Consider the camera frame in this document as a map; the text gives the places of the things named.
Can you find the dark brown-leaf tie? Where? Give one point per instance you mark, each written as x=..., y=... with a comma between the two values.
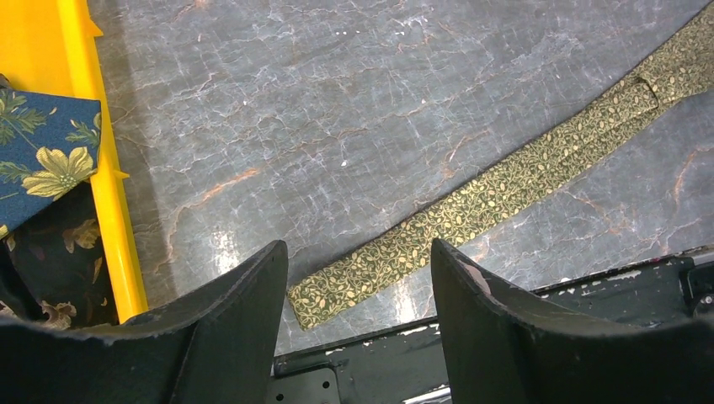
x=53, y=267

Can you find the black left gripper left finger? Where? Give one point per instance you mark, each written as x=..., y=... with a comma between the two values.
x=212, y=345

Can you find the olive green leaf-pattern tie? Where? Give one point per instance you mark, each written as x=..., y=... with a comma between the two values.
x=679, y=68

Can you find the blue yellow-flower tie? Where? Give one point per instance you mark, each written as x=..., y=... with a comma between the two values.
x=49, y=145

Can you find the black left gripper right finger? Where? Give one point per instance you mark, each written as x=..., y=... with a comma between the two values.
x=505, y=344

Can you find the yellow plastic bin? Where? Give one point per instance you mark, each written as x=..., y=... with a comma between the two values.
x=49, y=47

